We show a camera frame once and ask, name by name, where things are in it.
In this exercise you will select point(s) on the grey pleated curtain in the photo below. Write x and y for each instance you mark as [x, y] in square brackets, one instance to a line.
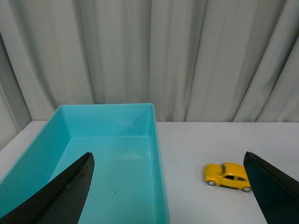
[194, 60]

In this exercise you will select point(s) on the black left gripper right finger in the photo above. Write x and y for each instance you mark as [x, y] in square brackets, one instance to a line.
[276, 193]

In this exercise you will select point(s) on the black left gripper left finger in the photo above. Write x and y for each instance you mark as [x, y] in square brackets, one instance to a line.
[61, 201]

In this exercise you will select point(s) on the turquoise plastic storage box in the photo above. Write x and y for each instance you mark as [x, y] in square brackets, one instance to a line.
[127, 185]

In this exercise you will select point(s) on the yellow beetle toy car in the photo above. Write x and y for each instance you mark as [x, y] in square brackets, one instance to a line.
[227, 174]

